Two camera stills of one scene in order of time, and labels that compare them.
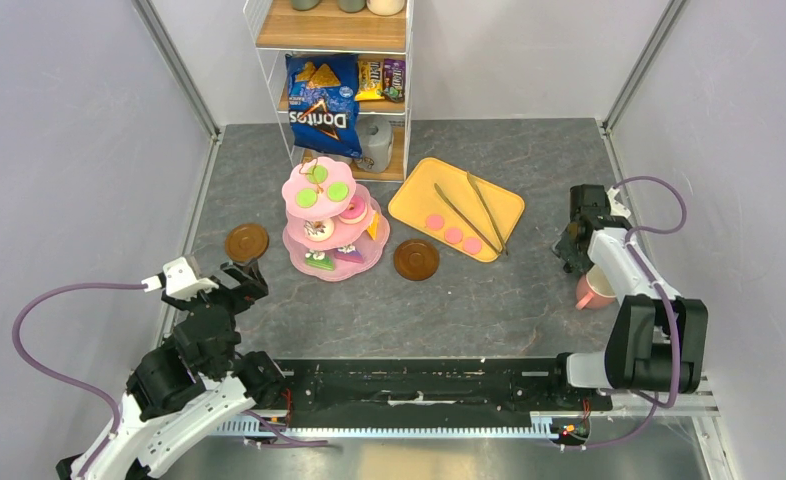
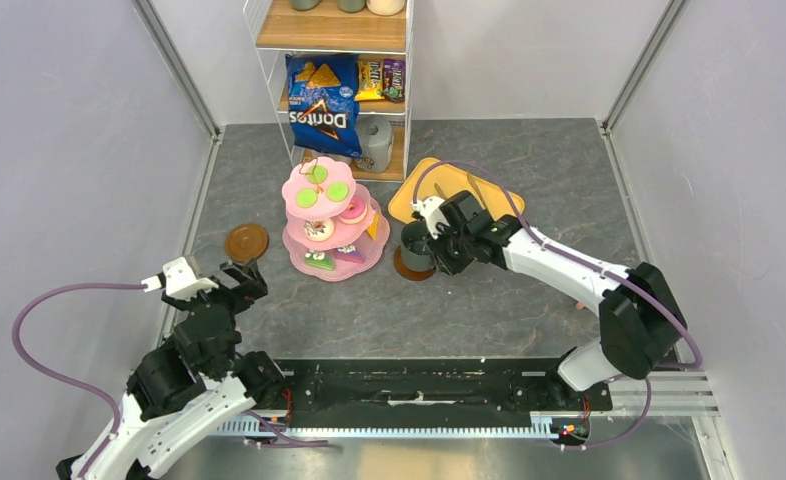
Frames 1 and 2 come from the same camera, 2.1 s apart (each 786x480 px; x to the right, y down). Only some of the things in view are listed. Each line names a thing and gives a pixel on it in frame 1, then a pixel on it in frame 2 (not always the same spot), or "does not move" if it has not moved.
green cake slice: (319, 260) does not move
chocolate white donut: (319, 230) does not move
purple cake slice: (352, 255) does not move
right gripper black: (562, 247) -> (446, 264)
